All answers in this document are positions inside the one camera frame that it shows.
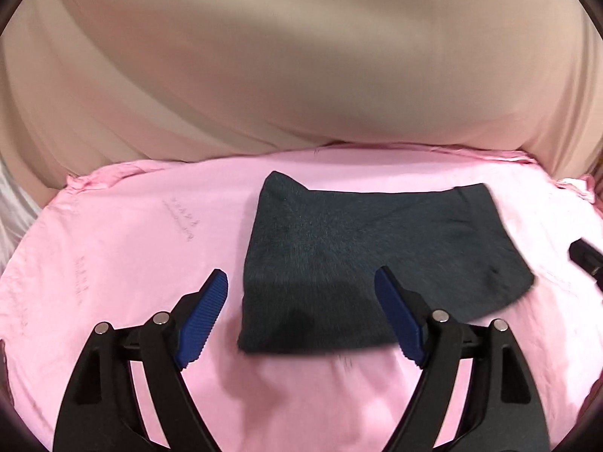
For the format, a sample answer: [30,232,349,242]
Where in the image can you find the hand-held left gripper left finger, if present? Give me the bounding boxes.
[53,268,230,452]

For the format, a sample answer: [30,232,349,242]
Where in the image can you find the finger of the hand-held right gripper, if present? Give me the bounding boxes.
[568,239,603,293]

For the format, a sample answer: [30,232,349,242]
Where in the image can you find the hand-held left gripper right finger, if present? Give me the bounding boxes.
[374,266,550,452]

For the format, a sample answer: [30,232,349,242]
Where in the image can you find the dark grey pants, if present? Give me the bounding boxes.
[237,171,536,354]

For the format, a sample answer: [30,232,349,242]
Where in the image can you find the pink bed sheet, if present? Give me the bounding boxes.
[0,145,603,452]

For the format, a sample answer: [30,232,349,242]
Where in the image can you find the white satin curtain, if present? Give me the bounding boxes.
[0,160,42,264]

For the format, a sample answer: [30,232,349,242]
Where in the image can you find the beige curtain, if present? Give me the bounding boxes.
[0,0,603,190]

